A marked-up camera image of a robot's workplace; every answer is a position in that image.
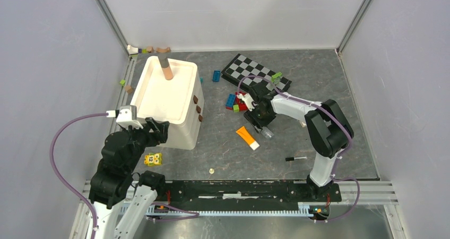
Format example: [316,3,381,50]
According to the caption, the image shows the orange white cream tube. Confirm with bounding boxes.
[236,126,260,150]

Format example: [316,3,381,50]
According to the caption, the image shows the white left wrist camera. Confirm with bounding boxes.
[106,105,143,130]

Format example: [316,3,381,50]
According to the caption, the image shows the blue red lego stack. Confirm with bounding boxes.
[226,94,236,110]

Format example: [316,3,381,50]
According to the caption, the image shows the red lego arch piece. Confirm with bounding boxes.
[235,93,248,112]

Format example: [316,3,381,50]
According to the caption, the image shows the clear vial black cap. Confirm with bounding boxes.
[260,127,274,139]

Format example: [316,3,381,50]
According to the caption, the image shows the tan wooden arch block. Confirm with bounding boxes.
[155,47,171,53]

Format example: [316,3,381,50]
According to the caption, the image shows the small brown wooden block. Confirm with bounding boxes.
[124,85,134,94]

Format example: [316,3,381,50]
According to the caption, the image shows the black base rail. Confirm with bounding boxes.
[157,180,342,211]

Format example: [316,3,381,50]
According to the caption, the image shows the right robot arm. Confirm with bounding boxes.
[237,82,354,201]

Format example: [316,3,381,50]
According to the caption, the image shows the green lego plate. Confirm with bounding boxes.
[271,72,283,85]

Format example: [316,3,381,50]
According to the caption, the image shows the white block by wall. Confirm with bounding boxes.
[126,45,140,55]

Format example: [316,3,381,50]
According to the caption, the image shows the white drawer organizer box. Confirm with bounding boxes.
[131,56,204,150]

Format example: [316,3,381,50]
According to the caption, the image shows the black grey checkerboard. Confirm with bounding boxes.
[221,54,292,92]

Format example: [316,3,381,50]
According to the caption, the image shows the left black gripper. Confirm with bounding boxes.
[121,115,169,171]

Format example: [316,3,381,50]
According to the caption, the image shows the black eyeliner pen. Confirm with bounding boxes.
[285,156,307,161]

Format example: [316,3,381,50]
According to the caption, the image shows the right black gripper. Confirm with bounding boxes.
[244,103,276,133]

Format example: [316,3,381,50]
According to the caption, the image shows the small blue lego brick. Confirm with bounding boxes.
[212,70,221,82]

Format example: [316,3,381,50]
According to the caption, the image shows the yellow owl number block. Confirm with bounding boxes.
[144,153,162,166]

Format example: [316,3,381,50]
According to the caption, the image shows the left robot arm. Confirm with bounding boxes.
[89,117,170,238]

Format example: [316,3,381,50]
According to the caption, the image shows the concealer tube grey cap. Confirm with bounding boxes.
[158,53,174,81]

